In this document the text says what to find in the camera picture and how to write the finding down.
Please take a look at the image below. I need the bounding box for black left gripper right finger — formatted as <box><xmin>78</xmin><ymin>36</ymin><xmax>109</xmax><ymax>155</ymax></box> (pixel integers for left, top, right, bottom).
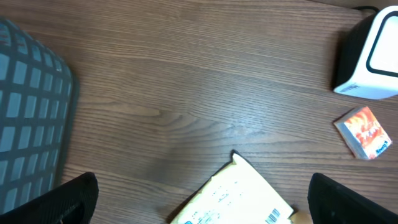
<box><xmin>307</xmin><ymin>173</ymin><xmax>397</xmax><ymax>224</ymax></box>

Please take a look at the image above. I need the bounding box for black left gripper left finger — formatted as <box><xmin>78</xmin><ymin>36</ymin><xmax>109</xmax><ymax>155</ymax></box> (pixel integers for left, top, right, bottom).
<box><xmin>1</xmin><ymin>172</ymin><xmax>99</xmax><ymax>224</ymax></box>

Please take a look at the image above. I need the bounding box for white tube gold cap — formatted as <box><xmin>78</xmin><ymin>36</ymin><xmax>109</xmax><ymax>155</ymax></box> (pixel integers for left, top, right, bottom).
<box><xmin>290</xmin><ymin>211</ymin><xmax>313</xmax><ymax>224</ymax></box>

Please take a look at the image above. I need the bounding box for orange tissue pack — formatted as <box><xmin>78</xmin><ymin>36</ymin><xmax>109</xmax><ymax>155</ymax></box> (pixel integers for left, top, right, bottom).
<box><xmin>333</xmin><ymin>106</ymin><xmax>392</xmax><ymax>160</ymax></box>

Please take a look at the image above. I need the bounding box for cream wet wipes pack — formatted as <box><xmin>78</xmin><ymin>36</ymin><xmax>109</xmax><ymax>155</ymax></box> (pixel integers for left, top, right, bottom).
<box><xmin>171</xmin><ymin>151</ymin><xmax>294</xmax><ymax>224</ymax></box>

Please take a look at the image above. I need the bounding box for white barcode scanner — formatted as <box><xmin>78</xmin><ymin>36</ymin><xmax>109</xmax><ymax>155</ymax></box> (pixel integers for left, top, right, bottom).
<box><xmin>333</xmin><ymin>6</ymin><xmax>397</xmax><ymax>100</ymax></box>

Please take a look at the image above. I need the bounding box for dark grey plastic basket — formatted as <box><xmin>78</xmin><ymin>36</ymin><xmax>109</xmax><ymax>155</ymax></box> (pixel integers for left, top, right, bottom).
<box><xmin>1</xmin><ymin>17</ymin><xmax>80</xmax><ymax>213</ymax></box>

